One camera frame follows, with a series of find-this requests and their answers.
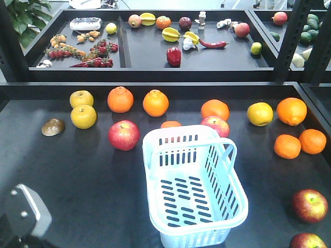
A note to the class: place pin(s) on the small orange rightmost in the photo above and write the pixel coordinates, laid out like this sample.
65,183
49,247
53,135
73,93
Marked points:
312,141

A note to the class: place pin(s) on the small orange right pair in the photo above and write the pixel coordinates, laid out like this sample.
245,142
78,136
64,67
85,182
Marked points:
287,146

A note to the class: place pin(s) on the yellow pear front left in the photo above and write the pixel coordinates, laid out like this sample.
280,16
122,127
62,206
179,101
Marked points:
83,116

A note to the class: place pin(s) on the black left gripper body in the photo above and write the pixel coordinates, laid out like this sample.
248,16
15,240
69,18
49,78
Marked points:
25,219

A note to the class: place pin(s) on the black wood produce stand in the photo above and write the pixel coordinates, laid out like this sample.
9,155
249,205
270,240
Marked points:
97,195

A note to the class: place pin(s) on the yellow pear back left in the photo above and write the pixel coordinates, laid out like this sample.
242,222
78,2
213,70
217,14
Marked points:
81,97

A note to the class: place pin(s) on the white handheld device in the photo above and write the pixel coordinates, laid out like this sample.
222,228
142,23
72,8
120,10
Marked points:
83,24

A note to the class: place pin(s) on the red apple front right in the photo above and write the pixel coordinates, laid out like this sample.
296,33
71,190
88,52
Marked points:
307,240

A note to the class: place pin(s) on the red apple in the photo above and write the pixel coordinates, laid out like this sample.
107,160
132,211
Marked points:
310,205
218,124
307,240
124,135

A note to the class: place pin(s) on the red chili pepper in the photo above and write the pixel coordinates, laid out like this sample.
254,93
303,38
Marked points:
213,45

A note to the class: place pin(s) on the orange with knob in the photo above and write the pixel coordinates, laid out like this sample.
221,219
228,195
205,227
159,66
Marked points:
155,103
120,100

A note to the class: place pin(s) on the white garlic bulb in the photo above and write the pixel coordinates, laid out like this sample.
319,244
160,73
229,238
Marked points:
188,44

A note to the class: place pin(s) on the red bell pepper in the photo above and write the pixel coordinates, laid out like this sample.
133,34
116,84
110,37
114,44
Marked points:
174,56

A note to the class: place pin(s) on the orange with knob left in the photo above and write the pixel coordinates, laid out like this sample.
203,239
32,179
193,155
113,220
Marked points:
120,100

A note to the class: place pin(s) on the red apple front middle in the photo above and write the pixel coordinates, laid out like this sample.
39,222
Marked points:
310,205

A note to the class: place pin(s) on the potted green plant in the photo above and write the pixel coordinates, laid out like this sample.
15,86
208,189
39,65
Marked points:
28,18

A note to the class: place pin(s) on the small orange centre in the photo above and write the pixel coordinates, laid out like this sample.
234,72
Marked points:
169,124

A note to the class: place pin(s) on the orange behind middle apple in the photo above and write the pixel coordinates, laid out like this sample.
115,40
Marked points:
215,107

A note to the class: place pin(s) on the light blue plastic basket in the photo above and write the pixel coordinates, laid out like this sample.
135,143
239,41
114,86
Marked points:
194,194

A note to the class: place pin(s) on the yellow starfruit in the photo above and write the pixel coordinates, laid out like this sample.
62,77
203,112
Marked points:
170,34

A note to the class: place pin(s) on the yellow round pear right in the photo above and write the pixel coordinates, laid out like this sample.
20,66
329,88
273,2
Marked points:
260,114

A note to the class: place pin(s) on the black upper display tray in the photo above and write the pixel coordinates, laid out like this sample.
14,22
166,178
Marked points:
248,55

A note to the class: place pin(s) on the large orange far right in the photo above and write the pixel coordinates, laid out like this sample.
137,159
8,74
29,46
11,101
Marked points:
292,111

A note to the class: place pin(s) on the red apple far left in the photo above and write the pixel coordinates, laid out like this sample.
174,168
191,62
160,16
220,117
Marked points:
124,135

